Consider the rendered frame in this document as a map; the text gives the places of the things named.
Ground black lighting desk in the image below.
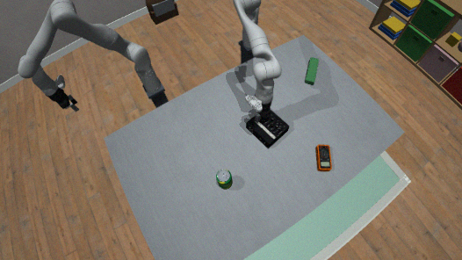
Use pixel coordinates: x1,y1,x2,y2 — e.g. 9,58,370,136
246,111,289,148

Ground green drink can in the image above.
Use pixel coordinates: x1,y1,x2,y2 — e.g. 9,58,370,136
216,170,233,189

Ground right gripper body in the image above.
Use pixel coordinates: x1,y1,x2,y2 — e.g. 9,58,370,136
41,75,70,109

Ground orange pocket multimeter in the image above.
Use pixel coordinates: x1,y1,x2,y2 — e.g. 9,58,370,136
316,145,332,171

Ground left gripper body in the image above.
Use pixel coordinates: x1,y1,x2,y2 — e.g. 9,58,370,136
245,92,273,118

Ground green rectangular block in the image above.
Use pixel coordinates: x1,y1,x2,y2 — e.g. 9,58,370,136
305,57,319,85

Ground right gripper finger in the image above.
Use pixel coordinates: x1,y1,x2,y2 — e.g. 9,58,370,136
65,103,79,112
68,95,77,104

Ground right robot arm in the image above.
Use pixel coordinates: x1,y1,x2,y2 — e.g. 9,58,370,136
18,0,161,93

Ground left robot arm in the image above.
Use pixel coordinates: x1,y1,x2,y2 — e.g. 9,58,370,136
233,0,282,97

